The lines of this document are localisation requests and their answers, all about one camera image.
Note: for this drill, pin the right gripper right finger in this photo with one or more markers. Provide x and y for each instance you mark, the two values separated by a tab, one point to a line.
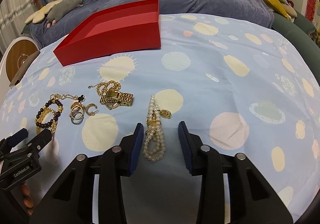
202	160

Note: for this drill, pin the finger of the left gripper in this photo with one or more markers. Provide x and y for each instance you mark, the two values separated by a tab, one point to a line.
10	142
36	144

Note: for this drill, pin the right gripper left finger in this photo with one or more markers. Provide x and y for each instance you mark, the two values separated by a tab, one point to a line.
117	162

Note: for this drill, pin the gold hoop earring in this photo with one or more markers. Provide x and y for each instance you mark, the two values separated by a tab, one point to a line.
91	109

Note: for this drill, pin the gold watch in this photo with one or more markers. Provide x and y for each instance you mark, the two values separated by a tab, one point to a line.
115	99

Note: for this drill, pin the brown phone case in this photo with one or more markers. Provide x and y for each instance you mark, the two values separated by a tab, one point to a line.
23	68

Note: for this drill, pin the light blue planet tablecloth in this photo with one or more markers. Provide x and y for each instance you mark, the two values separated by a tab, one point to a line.
239	86

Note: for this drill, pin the cream flower cushion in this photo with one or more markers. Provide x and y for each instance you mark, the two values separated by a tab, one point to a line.
39	15

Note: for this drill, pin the red cardboard box tray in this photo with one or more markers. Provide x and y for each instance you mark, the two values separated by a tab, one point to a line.
128	27

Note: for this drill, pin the white curtain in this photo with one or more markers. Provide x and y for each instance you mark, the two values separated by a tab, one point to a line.
13	16

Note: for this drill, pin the grey plush toy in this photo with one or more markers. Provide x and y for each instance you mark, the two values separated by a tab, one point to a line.
60	10

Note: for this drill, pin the dark green sofa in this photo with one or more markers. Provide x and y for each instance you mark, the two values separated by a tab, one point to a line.
306	47

